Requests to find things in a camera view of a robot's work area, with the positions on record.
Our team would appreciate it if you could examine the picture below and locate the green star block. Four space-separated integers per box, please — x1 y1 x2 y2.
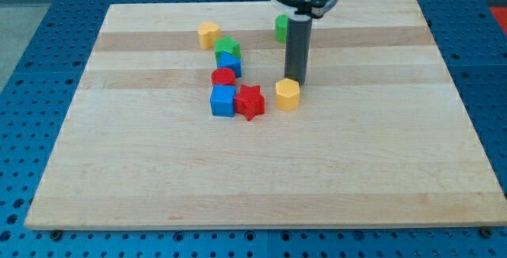
214 36 241 61

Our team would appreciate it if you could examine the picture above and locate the red cylinder block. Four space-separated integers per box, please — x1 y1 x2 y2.
211 67 236 85

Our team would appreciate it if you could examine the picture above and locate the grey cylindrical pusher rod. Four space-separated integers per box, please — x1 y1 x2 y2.
284 18 312 86

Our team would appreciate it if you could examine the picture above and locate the blue triangle block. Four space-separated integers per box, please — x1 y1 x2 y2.
217 52 242 78

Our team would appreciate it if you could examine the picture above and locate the yellow heart block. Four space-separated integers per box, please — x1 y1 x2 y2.
197 21 222 49

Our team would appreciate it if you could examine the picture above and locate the green cylinder block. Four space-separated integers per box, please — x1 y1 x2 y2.
274 14 288 44

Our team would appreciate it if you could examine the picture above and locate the red star block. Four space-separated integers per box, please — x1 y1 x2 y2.
234 85 265 121

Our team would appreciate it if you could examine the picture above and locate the yellow hexagon block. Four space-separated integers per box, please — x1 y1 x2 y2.
275 78 300 112

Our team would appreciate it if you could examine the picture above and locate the blue cube block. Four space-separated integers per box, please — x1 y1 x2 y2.
210 85 236 117

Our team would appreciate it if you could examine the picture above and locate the wooden board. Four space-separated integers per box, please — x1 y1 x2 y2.
25 0 506 230

